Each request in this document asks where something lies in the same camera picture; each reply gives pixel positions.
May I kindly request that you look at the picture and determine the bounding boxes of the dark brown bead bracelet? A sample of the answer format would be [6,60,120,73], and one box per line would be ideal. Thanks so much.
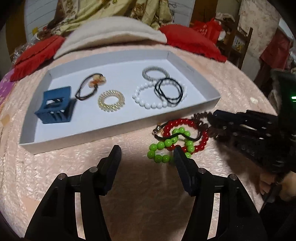
[191,111,223,141]

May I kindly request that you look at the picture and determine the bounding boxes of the green bead bracelet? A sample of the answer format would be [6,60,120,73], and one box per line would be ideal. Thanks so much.
[146,126,195,164]

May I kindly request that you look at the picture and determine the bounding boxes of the red bead bracelet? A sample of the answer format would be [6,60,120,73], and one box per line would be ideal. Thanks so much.
[162,118,209,153]

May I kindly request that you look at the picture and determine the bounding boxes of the black cord metal clasp bracelet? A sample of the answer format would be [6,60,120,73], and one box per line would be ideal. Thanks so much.
[152,121,204,142]

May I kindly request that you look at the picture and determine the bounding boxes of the blue plastic hair claw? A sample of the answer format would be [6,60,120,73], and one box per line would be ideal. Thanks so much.
[35,86,77,124]

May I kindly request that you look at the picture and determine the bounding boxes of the clear gold spiral hair tie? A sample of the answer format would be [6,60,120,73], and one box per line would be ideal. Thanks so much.
[97,89,126,113]

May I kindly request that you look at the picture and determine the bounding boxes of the thin black hair elastic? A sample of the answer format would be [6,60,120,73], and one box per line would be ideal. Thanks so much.
[154,78,185,106]

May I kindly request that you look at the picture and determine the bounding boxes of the white pearl bead bracelet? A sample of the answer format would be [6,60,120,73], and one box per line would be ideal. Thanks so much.
[131,78,188,110]

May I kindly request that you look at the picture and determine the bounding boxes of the flower charm brown cord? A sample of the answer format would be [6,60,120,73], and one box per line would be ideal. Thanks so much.
[75,72,107,102]

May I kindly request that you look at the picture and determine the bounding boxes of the grey woven rope bracelet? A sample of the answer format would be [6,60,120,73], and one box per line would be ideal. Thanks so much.
[141,66,170,82]

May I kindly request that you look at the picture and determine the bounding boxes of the person's right hand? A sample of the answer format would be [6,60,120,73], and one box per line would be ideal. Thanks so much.
[259,172,296,201]

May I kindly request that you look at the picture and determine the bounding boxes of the pink quilted bedspread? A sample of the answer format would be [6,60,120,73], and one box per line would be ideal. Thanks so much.
[1,41,276,240]

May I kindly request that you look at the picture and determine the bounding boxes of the white shallow cardboard tray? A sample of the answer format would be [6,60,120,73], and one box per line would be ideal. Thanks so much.
[19,50,220,154]

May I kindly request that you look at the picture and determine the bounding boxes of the red plastic bag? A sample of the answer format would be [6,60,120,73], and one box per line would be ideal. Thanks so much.
[190,18,223,44]

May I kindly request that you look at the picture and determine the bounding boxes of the right red ruffled cushion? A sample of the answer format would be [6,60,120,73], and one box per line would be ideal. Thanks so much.
[159,25,227,63]

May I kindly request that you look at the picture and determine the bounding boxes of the red ruffled cushion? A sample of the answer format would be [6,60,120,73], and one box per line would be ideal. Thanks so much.
[10,35,66,82]
[159,25,227,63]

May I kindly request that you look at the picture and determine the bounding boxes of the purple floral sheet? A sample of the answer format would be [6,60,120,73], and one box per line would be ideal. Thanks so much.
[0,69,15,105]

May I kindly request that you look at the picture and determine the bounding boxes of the left red ruffled cushion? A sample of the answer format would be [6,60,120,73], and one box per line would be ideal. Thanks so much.
[10,35,66,82]

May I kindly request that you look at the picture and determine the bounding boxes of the floral yellow-green blanket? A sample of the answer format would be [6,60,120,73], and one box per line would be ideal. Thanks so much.
[37,0,173,40]

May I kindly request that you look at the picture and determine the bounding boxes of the beige pillow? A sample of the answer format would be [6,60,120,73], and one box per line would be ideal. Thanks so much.
[54,16,167,59]

